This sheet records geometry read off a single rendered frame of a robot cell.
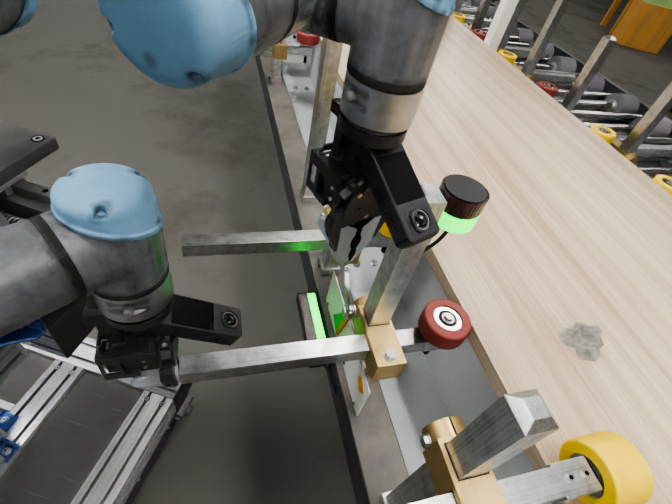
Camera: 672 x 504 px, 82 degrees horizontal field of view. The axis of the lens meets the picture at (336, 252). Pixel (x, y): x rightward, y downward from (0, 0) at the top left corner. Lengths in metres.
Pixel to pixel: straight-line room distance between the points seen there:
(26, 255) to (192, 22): 0.21
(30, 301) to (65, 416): 1.01
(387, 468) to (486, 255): 0.43
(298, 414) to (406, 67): 1.30
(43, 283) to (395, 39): 0.32
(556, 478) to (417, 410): 0.40
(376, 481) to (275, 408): 0.81
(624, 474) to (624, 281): 0.47
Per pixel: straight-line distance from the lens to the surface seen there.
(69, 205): 0.35
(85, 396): 1.37
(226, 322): 0.52
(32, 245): 0.36
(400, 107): 0.37
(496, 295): 0.75
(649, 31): 8.38
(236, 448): 1.46
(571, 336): 0.76
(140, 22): 0.26
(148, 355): 0.51
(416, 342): 0.67
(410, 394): 0.90
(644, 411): 0.78
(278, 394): 1.52
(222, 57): 0.25
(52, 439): 1.35
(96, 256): 0.36
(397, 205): 0.39
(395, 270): 0.54
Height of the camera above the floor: 1.40
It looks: 46 degrees down
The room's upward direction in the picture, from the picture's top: 14 degrees clockwise
